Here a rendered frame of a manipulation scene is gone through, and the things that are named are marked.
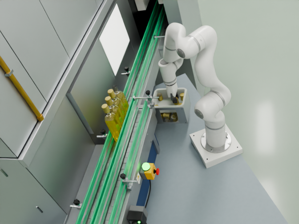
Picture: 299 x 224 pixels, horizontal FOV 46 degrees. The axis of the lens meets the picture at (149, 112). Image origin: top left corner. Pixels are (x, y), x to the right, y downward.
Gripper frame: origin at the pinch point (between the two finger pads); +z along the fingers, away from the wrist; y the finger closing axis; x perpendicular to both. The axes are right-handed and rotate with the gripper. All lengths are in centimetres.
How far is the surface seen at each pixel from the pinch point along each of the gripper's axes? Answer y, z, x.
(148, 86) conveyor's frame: -9.7, -2.7, -20.5
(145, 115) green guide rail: 24.1, -9.8, -12.6
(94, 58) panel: 9, -45, -38
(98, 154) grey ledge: 51, -6, -37
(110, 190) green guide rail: 76, -10, -19
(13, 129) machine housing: 84, -68, -40
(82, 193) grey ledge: 78, -6, -37
